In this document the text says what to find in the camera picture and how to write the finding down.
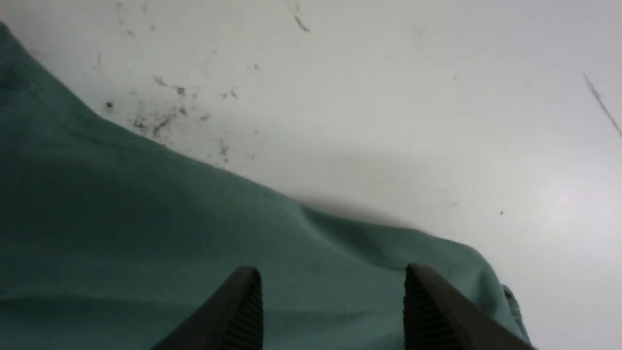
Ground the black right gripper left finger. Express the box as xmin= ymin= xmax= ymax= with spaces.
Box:
xmin=153 ymin=266 xmax=264 ymax=350

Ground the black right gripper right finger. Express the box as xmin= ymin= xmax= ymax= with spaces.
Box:
xmin=403 ymin=264 xmax=533 ymax=350

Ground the green long sleeve shirt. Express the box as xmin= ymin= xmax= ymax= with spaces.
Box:
xmin=0 ymin=24 xmax=529 ymax=350

